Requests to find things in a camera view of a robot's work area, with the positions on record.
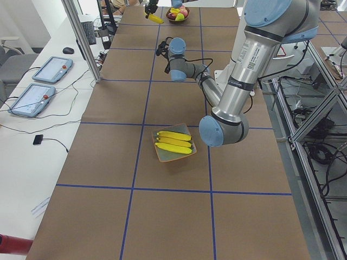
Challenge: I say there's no green pear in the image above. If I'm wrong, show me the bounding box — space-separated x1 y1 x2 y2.
175 13 185 21

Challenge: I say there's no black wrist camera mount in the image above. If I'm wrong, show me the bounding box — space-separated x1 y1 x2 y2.
156 37 169 59

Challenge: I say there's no aluminium frame post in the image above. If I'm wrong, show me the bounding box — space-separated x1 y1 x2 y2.
61 0 101 83

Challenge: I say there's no woven wicker basket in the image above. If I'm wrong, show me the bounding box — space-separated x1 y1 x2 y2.
165 6 190 23

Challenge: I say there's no red bottle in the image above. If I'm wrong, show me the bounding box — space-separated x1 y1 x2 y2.
1 234 33 255

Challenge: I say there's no pink apple rear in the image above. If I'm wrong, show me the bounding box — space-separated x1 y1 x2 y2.
179 6 189 17

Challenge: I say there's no blue teach pendant near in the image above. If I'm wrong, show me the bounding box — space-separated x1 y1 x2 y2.
8 83 56 118

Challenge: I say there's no red yellow mango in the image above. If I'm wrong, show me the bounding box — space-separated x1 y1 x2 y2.
166 12 177 21

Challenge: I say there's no black keyboard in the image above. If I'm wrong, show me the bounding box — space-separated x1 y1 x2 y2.
81 21 97 45

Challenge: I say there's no black computer mouse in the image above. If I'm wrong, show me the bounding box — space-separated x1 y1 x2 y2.
62 47 74 55

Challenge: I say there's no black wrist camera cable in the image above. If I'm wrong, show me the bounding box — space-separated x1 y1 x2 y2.
184 56 213 79

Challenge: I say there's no small black puck device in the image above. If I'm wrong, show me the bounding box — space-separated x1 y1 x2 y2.
33 134 43 146

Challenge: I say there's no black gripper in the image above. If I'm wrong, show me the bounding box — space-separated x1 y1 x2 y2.
144 0 158 16
164 60 171 74

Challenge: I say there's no yellow banana short right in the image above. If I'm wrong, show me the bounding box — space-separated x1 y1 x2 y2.
169 8 180 14

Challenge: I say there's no blue teach pendant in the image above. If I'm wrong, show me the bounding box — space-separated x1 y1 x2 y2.
8 83 56 118
31 56 74 83

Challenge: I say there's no blue teach pendant far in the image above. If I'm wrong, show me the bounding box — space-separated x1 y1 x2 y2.
31 56 74 83

